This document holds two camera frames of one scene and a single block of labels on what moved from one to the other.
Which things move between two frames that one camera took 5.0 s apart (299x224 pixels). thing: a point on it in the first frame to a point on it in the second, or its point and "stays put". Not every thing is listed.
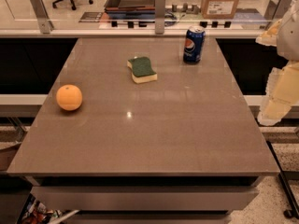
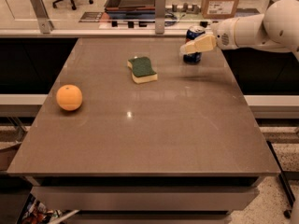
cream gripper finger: (282, 91) to (202, 43)
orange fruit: (69, 97) stays put
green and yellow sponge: (141, 70) stays put
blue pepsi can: (193, 44) stays put
